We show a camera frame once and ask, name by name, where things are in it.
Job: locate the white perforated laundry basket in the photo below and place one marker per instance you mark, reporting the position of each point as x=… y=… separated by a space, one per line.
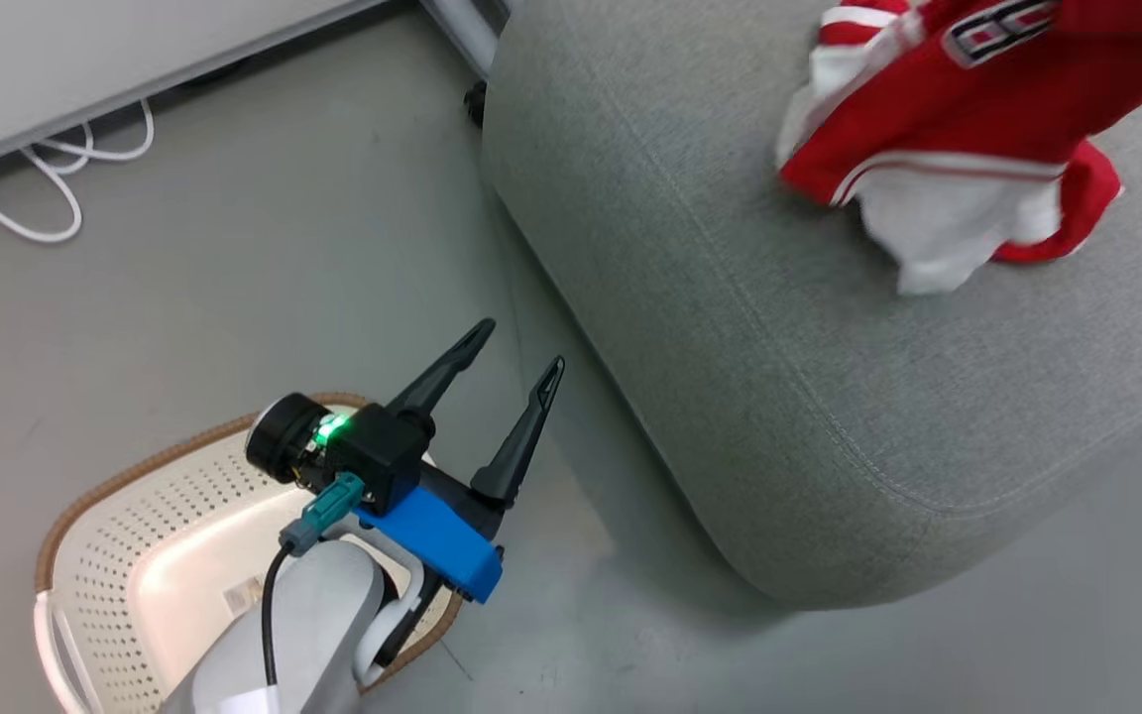
x=135 y=555

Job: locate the grey partition leg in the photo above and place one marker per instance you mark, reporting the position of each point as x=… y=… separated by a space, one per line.
x=467 y=35

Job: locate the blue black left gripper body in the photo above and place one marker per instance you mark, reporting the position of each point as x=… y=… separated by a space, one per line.
x=437 y=540

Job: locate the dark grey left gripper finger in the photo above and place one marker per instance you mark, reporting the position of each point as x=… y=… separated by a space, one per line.
x=526 y=436
x=447 y=372

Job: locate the grey fabric sofa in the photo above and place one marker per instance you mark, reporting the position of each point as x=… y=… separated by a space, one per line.
x=779 y=377

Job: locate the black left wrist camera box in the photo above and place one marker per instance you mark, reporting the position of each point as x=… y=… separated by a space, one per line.
x=383 y=451

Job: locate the large white partition panel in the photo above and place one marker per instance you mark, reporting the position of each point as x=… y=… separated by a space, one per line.
x=85 y=59

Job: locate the red garment white hem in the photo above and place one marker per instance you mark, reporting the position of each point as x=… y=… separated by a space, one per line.
x=938 y=188

